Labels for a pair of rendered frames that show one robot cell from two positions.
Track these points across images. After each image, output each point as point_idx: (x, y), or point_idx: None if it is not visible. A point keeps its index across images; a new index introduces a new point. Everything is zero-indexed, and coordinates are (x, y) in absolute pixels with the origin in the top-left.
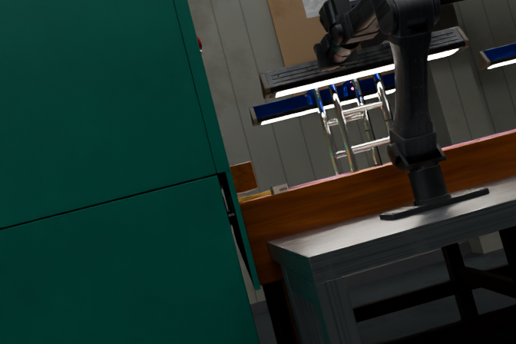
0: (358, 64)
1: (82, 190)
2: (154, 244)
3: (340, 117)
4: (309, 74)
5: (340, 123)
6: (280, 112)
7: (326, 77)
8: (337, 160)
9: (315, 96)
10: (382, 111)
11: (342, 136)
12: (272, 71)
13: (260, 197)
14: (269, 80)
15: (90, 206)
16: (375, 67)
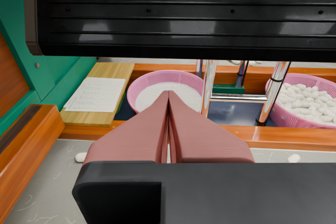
0: (290, 40)
1: None
2: None
3: (211, 60)
4: (147, 34)
5: (208, 67)
6: None
7: (188, 54)
8: (202, 61)
9: None
10: (276, 66)
11: (203, 81)
12: None
13: (78, 133)
14: (43, 17)
15: None
16: (327, 61)
